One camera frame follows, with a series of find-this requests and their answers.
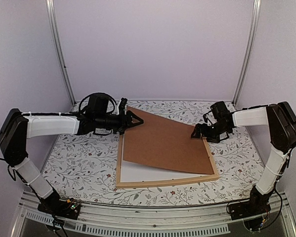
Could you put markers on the left aluminium corner post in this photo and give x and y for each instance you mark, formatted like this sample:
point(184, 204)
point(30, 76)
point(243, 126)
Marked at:
point(58, 49)

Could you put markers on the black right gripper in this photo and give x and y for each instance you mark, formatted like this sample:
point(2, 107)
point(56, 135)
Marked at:
point(202, 127)

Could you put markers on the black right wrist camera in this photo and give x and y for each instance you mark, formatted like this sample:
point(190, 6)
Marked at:
point(218, 110)

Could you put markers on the light wooden picture frame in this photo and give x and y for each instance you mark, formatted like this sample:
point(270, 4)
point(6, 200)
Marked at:
point(163, 183)

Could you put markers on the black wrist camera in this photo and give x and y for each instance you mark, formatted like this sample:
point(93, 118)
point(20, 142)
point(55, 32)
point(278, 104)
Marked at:
point(218, 110)
point(97, 105)

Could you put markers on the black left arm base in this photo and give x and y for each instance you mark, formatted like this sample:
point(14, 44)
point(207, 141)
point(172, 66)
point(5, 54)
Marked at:
point(54, 205)

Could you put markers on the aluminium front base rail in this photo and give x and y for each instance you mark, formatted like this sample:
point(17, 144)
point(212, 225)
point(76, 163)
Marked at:
point(103, 220)

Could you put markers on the aluminium corner post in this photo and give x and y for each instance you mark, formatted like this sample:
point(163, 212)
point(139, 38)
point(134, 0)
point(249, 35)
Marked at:
point(58, 49)
point(248, 51)

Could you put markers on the brown backing board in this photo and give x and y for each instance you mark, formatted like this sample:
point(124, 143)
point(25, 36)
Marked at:
point(164, 143)

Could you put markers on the photo with white border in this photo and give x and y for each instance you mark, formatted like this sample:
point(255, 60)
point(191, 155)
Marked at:
point(132, 172)

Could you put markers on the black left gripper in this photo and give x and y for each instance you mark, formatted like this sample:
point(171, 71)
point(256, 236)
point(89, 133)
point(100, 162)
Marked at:
point(127, 124)

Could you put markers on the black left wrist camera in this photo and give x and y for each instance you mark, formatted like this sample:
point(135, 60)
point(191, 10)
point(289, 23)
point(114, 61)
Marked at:
point(97, 105)

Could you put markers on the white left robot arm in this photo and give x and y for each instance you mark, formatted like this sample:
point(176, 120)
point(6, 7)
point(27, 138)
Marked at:
point(22, 131)

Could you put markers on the right aluminium corner post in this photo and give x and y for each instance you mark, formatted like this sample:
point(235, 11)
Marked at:
point(248, 51)

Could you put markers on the floral patterned table cover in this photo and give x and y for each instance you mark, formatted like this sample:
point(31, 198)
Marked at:
point(84, 167)

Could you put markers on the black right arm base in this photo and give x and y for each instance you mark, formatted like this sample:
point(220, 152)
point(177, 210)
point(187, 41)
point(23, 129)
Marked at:
point(257, 204)

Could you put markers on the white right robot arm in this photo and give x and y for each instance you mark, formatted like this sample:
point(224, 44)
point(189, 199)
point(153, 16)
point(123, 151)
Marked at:
point(281, 122)

